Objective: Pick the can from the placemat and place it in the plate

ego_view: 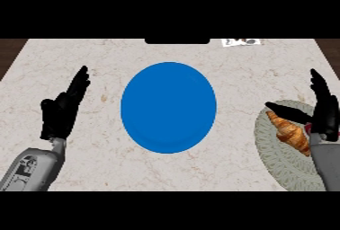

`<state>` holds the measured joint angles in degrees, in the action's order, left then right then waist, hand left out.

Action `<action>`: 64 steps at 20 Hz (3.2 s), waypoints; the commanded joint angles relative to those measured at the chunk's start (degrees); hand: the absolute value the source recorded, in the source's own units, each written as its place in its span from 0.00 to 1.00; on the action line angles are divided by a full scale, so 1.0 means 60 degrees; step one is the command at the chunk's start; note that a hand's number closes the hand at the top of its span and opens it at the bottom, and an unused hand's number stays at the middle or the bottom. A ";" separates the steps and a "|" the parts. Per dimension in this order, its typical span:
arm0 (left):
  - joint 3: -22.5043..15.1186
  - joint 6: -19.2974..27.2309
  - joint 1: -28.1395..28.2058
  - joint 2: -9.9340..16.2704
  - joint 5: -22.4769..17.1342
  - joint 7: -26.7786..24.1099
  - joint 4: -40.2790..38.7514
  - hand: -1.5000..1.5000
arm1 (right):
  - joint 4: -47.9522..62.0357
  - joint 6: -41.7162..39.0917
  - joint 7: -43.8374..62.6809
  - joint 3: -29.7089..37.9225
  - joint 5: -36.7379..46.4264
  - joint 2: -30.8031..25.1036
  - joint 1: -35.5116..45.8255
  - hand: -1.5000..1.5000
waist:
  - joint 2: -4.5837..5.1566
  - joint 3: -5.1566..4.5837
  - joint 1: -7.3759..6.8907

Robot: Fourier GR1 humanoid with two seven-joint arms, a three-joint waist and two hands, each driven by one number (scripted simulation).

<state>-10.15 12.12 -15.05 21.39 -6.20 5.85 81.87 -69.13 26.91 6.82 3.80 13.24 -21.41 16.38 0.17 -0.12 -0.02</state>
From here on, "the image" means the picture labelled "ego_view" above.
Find golden brown croissant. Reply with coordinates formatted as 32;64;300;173
265;111;312;157

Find blue oval plate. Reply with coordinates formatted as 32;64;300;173
120;61;217;155

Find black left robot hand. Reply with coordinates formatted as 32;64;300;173
38;65;92;141

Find pale woven round placemat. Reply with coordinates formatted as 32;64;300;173
254;99;340;192

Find white printed card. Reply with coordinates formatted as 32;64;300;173
220;38;263;48

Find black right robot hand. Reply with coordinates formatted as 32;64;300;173
265;68;340;135

